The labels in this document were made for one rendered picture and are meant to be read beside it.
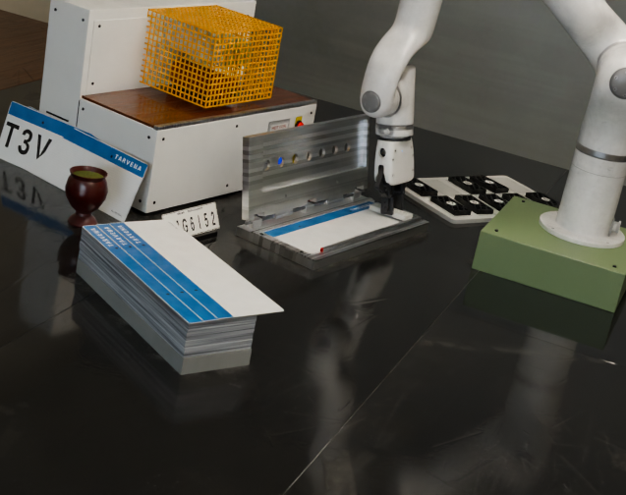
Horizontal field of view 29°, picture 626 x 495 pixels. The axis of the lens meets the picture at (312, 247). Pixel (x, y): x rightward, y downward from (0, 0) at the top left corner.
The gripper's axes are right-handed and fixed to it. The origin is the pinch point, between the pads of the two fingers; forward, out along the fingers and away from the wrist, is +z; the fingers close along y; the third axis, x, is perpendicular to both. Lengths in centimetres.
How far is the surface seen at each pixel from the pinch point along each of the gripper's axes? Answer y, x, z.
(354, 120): -0.9, 10.3, -18.2
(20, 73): -2, 122, -20
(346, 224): -14.7, 2.3, 2.4
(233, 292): -78, -19, -1
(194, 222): -49, 16, -2
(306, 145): -17.6, 11.4, -14.3
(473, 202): 28.9, -4.9, 3.8
